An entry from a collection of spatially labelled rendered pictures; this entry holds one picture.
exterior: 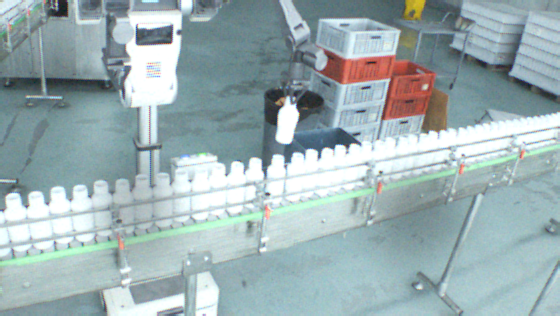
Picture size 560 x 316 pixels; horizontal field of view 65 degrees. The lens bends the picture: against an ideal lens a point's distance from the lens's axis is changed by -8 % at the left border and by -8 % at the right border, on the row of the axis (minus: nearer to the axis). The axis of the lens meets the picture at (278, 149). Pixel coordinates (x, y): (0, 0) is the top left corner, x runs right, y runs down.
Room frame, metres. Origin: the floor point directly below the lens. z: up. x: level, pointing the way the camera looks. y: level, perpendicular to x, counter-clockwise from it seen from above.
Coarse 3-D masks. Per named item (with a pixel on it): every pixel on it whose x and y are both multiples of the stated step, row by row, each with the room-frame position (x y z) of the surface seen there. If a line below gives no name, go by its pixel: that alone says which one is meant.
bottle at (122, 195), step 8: (120, 184) 1.09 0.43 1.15; (128, 184) 1.08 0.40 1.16; (120, 192) 1.06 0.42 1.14; (128, 192) 1.07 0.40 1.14; (120, 200) 1.05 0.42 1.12; (128, 200) 1.06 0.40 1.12; (128, 208) 1.05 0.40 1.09; (120, 216) 1.04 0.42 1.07; (128, 216) 1.05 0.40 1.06; (128, 232) 1.05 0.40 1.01
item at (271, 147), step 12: (264, 96) 3.23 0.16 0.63; (276, 96) 3.44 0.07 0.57; (312, 96) 3.44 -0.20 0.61; (264, 108) 3.24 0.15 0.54; (276, 108) 3.10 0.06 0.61; (300, 108) 3.47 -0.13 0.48; (312, 108) 3.11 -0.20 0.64; (264, 120) 3.22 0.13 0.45; (276, 120) 3.10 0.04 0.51; (300, 120) 3.08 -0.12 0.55; (312, 120) 3.14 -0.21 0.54; (264, 132) 3.21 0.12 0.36; (276, 132) 3.11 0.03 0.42; (264, 144) 3.20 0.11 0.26; (276, 144) 3.11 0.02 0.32; (264, 156) 3.19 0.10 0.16
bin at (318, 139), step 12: (300, 132) 2.03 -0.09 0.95; (312, 132) 2.06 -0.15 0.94; (324, 132) 2.10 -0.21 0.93; (336, 132) 2.14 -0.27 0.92; (348, 132) 2.10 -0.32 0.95; (288, 144) 1.97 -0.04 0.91; (300, 144) 2.03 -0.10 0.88; (312, 144) 2.07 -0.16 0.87; (324, 144) 2.11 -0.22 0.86; (336, 144) 2.15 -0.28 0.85; (360, 144) 2.00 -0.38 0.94; (288, 156) 1.95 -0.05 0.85
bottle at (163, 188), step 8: (160, 176) 1.15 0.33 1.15; (168, 176) 1.14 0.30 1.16; (160, 184) 1.12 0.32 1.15; (168, 184) 1.14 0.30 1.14; (160, 192) 1.11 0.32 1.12; (168, 192) 1.12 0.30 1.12; (168, 200) 1.12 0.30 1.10; (160, 208) 1.11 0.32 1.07; (168, 208) 1.12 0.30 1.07; (160, 224) 1.11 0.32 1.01; (168, 224) 1.12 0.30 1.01
